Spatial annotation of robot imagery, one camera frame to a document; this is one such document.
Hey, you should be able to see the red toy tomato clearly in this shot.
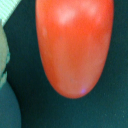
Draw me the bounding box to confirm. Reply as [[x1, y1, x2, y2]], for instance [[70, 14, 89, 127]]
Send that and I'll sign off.
[[36, 0, 114, 98]]

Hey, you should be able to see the white woven placemat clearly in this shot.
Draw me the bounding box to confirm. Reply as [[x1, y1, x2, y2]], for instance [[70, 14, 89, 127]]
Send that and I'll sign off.
[[0, 0, 17, 25]]

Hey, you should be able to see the grey pot with handles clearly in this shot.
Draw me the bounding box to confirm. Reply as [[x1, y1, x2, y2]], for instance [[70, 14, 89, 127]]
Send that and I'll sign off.
[[0, 82, 21, 128]]

